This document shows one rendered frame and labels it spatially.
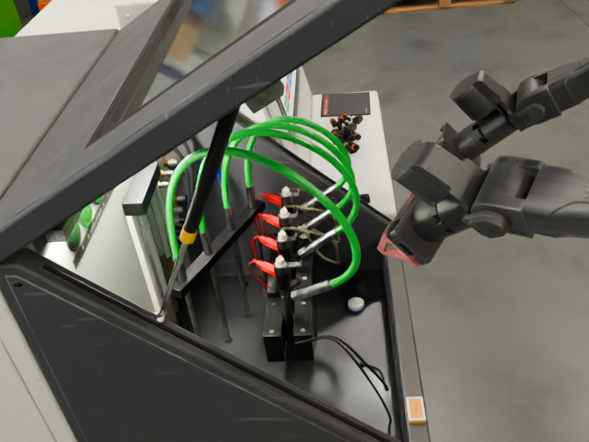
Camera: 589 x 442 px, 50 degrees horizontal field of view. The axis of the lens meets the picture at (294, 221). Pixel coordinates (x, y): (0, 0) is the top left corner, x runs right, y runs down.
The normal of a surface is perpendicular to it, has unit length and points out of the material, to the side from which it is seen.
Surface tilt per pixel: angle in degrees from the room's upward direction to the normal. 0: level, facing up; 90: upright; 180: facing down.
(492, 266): 0
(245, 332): 0
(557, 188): 28
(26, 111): 0
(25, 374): 90
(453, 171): 47
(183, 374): 90
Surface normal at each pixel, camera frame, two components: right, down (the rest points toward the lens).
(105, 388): -0.04, 0.61
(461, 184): 0.33, -0.12
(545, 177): -0.48, -0.52
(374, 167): -0.09, -0.80
